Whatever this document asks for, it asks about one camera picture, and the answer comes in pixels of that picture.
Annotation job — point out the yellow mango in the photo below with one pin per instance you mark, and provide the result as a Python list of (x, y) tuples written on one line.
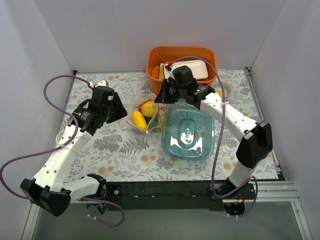
[(139, 119)]

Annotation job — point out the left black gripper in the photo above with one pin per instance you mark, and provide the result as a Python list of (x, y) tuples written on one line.
[(116, 107)]

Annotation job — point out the clear zip top bag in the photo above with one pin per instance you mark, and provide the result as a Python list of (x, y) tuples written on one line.
[(160, 112)]

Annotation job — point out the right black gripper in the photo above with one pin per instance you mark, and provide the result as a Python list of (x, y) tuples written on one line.
[(164, 92)]

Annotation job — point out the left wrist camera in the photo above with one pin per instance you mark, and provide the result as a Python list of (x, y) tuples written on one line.
[(102, 83)]

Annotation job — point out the clear blue glass dish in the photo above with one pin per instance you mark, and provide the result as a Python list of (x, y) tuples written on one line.
[(188, 133)]

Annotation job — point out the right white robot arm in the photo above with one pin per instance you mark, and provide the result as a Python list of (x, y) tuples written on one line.
[(255, 138)]

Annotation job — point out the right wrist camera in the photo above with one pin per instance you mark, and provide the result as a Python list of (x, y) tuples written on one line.
[(168, 66)]

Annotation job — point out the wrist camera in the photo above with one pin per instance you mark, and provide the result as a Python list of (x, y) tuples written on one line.
[(168, 66), (102, 83)]

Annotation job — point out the small orange pumpkin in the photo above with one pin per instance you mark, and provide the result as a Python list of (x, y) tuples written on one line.
[(142, 104)]

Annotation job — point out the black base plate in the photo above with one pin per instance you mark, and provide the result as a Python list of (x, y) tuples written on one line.
[(163, 195)]

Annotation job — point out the small patterned bowl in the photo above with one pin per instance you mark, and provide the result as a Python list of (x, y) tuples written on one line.
[(226, 88)]

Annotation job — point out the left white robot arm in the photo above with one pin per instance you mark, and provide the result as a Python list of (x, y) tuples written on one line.
[(47, 189)]

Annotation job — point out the orange plastic basin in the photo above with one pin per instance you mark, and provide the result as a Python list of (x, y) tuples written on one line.
[(164, 54)]

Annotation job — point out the white rectangular tray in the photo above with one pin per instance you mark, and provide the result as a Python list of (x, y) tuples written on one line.
[(198, 68)]

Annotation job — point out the pale yellow lemon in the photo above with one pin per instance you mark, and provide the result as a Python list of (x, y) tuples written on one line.
[(148, 110)]

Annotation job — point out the white cup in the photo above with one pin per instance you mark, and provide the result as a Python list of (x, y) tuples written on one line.
[(59, 140)]

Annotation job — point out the tan plates in basin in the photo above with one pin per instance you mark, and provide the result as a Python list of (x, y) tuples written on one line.
[(159, 72)]

